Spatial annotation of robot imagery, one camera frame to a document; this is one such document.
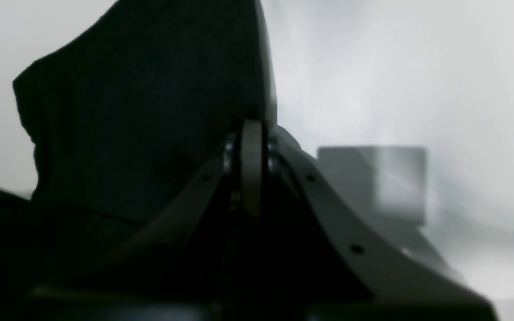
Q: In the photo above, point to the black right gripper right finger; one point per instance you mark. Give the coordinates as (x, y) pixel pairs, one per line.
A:
(400, 288)

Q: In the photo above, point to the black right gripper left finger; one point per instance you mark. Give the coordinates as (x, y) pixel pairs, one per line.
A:
(168, 271)

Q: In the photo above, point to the black T-shirt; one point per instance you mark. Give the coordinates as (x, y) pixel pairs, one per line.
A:
(120, 119)

